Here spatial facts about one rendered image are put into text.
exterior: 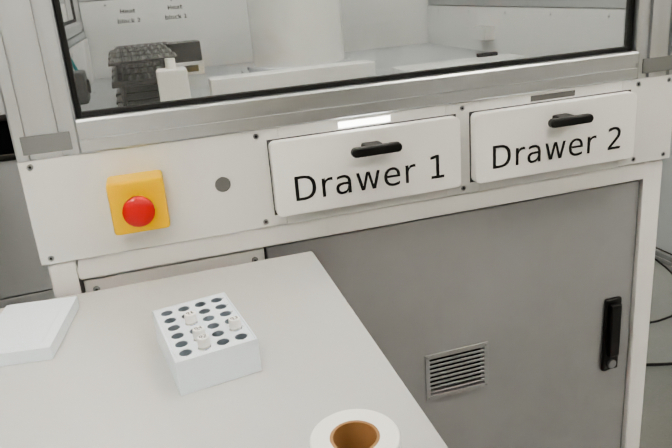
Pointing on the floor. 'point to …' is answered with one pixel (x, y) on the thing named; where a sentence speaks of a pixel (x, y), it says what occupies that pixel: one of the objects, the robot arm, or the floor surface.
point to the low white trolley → (119, 415)
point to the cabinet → (476, 300)
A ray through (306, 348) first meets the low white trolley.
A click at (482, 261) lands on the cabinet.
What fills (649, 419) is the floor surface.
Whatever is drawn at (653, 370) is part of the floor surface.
